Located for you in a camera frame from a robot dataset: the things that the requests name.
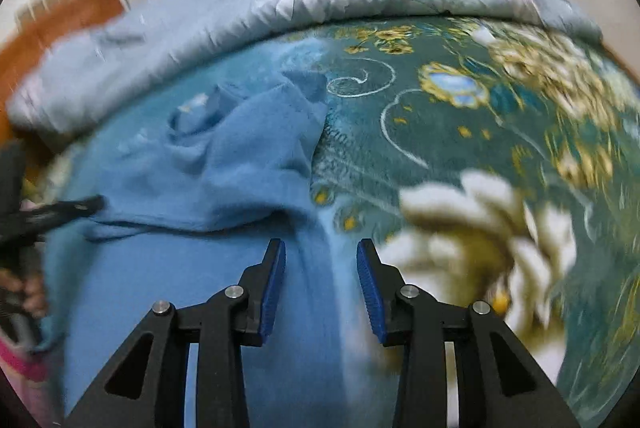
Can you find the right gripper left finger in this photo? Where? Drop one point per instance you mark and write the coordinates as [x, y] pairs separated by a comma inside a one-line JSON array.
[[144, 382]]

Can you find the blue fleece sweater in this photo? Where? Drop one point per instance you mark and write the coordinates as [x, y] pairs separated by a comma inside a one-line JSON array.
[[197, 180]]

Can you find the person's left hand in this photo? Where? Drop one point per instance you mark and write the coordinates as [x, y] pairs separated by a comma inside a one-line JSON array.
[[31, 290]]

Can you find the pink sleeve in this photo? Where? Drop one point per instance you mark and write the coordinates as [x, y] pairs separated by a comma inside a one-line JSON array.
[[28, 375]]

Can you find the teal floral bed blanket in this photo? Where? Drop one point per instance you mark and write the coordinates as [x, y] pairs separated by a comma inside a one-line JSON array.
[[487, 161]]

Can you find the orange wooden headboard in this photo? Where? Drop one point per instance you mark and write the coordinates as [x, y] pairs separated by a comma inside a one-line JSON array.
[[23, 51]]

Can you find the grey-blue daisy quilt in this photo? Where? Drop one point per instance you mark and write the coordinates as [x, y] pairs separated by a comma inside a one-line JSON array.
[[88, 74]]

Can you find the wall switch panel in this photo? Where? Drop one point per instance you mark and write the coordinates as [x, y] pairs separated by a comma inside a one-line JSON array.
[[32, 10]]

